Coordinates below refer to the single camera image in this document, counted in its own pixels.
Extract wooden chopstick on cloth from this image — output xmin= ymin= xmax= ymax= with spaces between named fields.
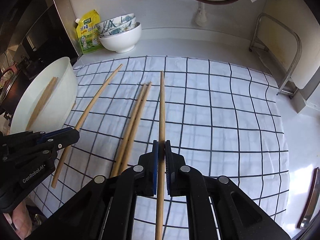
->
xmin=111 ymin=85 xmax=146 ymax=177
xmin=118 ymin=82 xmax=152 ymax=175

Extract brown metal handle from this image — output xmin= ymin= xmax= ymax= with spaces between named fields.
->
xmin=297 ymin=167 xmax=319 ymax=229

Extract patterned bowl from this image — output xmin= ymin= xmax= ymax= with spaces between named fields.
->
xmin=100 ymin=17 xmax=136 ymax=37
xmin=95 ymin=13 xmax=135 ymax=34

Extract white pipe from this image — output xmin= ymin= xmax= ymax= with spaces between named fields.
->
xmin=195 ymin=2 xmax=207 ymax=27

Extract person's left hand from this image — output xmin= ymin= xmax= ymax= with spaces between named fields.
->
xmin=4 ymin=200 xmax=32 ymax=239

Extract checkered white cloth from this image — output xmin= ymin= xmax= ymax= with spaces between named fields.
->
xmin=32 ymin=56 xmax=291 ymax=240

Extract dark red cooking pot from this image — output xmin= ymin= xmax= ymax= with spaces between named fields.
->
xmin=1 ymin=62 xmax=23 ymax=115

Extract metal rack frame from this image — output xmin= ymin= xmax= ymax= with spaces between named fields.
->
xmin=248 ymin=12 xmax=302 ymax=98

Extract large white bowl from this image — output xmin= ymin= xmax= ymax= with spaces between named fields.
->
xmin=99 ymin=22 xmax=142 ymax=54

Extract yellow seasoning pouch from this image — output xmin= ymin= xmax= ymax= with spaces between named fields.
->
xmin=76 ymin=10 xmax=103 ymax=54

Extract top patterned bowl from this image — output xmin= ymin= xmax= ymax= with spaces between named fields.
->
xmin=95 ymin=13 xmax=135 ymax=34

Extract middle patterned bowl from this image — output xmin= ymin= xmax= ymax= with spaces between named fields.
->
xmin=100 ymin=17 xmax=136 ymax=37

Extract white round basin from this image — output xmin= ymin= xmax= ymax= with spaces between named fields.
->
xmin=10 ymin=57 xmax=78 ymax=134

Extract black range hood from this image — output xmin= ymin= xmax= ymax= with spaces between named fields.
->
xmin=1 ymin=0 xmax=82 ymax=66

